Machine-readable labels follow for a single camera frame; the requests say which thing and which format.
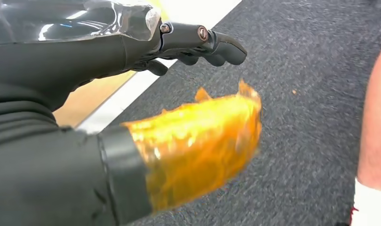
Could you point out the person's bare leg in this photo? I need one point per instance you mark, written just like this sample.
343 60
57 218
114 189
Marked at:
376 124

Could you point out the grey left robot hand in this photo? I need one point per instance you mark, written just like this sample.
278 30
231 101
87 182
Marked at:
53 59

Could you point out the yellow tape wrap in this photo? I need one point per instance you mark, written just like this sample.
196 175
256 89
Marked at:
193 149

